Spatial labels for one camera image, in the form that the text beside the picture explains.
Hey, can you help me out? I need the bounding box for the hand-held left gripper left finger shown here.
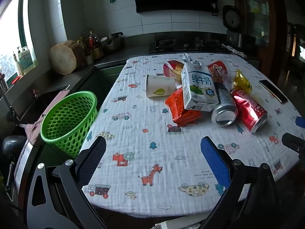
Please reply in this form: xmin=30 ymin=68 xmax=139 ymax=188
xmin=25 ymin=136 xmax=107 ymax=229

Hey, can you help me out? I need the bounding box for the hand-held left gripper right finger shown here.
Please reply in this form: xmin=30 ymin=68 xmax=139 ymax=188
xmin=201 ymin=136 xmax=280 ymax=229

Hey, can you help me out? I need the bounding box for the silver drink can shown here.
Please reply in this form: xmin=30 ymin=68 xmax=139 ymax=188
xmin=211 ymin=82 xmax=239 ymax=127

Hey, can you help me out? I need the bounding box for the red cola can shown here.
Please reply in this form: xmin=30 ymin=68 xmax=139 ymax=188
xmin=230 ymin=89 xmax=268 ymax=133

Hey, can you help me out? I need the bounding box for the green plastic basket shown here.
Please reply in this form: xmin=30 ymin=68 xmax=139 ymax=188
xmin=40 ymin=91 xmax=98 ymax=159

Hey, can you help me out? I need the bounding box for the yellow wrapper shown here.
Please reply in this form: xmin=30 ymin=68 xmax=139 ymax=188
xmin=232 ymin=70 xmax=252 ymax=93

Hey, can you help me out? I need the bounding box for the orange snack packet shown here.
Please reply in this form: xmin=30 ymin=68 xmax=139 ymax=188
xmin=165 ymin=87 xmax=203 ymax=126

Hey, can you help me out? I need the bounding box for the white milk carton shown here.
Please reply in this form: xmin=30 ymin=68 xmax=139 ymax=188
xmin=181 ymin=61 xmax=219 ymax=112

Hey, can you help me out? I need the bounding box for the red cartoon snack bag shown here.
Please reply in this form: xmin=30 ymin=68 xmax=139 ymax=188
xmin=207 ymin=61 xmax=233 ymax=86

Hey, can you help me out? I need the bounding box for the white paper cup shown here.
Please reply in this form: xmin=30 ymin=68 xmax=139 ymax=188
xmin=145 ymin=75 xmax=176 ymax=98

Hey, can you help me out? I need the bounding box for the red and yellow packet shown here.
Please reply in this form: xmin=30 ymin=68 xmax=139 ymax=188
xmin=163 ymin=60 xmax=184 ymax=81

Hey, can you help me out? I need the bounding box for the black smartphone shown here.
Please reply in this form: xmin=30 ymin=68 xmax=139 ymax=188
xmin=259 ymin=79 xmax=289 ymax=104

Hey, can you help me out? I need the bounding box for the printed white tablecloth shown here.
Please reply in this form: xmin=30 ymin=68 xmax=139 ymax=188
xmin=81 ymin=54 xmax=302 ymax=216

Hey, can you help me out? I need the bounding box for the pink dish cloth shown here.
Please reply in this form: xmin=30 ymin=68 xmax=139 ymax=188
xmin=25 ymin=89 xmax=69 ymax=147

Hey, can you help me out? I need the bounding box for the dark kitchen sink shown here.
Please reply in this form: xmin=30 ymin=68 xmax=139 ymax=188
xmin=40 ymin=85 xmax=71 ymax=105

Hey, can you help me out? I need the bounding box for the black wok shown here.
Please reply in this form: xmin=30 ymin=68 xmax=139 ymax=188
xmin=2 ymin=135 xmax=27 ymax=160

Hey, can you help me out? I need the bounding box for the white rag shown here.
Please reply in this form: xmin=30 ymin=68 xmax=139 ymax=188
xmin=222 ymin=43 xmax=247 ymax=58

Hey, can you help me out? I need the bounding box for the round wooden chopping block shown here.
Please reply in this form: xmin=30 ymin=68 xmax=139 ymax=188
xmin=49 ymin=40 xmax=84 ymax=75

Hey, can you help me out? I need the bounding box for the wooden glass-door cabinet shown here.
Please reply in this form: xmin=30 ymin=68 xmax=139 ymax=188
xmin=232 ymin=0 xmax=286 ymax=77

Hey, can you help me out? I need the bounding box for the cluster of condiment bottles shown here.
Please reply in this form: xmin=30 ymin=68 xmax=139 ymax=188
xmin=77 ymin=31 xmax=104 ymax=65

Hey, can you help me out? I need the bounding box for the metal cup with plant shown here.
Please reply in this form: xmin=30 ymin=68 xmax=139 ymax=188
xmin=0 ymin=73 xmax=8 ymax=93

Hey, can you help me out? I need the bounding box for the steel cooking pot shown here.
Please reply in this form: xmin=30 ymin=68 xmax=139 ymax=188
xmin=101 ymin=32 xmax=125 ymax=52

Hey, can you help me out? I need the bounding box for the white pump bottle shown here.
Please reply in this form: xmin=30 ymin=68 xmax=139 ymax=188
xmin=13 ymin=51 xmax=24 ymax=77

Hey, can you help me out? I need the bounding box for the black gas stove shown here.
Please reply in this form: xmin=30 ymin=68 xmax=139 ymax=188
xmin=148 ymin=38 xmax=229 ymax=54

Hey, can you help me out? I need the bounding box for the white detergent jug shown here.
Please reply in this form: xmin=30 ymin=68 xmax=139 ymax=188
xmin=18 ymin=46 xmax=39 ymax=73

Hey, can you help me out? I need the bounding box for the kitchen window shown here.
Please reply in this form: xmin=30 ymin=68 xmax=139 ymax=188
xmin=0 ymin=0 xmax=39 ymax=86

